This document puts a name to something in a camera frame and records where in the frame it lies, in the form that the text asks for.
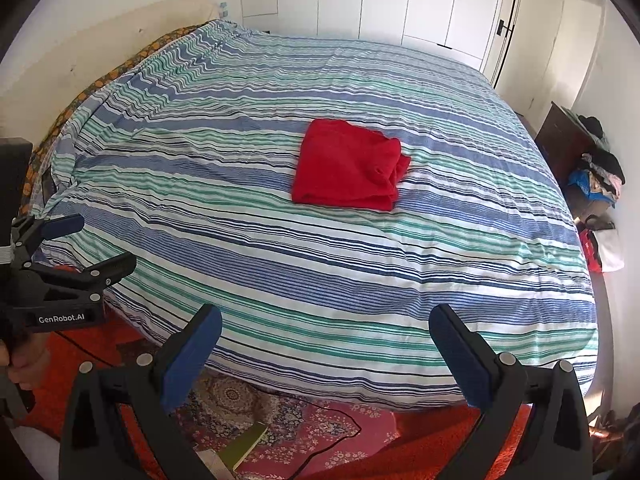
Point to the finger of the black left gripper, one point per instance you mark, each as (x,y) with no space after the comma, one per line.
(50,285)
(28,233)

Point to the left hand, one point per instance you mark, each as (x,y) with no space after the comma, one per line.
(27,363)

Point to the red bunny sweater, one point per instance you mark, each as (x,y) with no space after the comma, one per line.
(346,166)

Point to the pile of clothes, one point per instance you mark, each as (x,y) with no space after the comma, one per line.
(599,180)

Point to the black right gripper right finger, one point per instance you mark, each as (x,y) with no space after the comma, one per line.
(555,443)

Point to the blue green striped bedspread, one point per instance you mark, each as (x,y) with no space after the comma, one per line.
(189,165)

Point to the pink patterned rug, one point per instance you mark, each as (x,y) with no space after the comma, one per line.
(303,436)

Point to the white wardrobe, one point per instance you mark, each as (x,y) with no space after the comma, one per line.
(474,32)

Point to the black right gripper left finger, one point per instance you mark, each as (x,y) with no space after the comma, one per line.
(96,443)

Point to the dark wooden nightstand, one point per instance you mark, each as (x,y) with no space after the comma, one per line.
(562,139)

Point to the orange patterned bedsheet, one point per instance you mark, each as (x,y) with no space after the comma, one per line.
(77,111)

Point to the green book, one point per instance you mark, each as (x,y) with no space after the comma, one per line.
(234,454)

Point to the cream headboard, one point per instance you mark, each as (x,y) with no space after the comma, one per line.
(31,104)

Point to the orange fleece trousers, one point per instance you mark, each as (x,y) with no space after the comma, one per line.
(426,440)

